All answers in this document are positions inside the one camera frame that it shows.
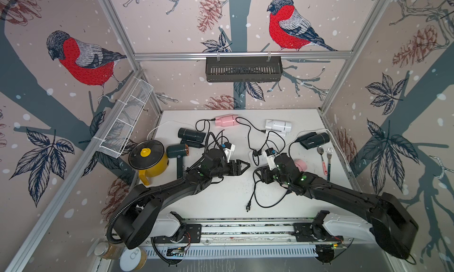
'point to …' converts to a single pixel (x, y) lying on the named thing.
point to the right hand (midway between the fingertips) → (259, 167)
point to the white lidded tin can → (133, 259)
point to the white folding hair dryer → (281, 127)
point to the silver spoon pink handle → (321, 151)
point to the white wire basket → (116, 136)
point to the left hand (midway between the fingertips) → (248, 164)
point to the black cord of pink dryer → (208, 120)
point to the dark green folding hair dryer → (313, 139)
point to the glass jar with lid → (108, 250)
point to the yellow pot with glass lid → (149, 158)
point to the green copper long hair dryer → (178, 151)
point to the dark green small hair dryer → (192, 138)
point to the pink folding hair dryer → (226, 120)
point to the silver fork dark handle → (329, 154)
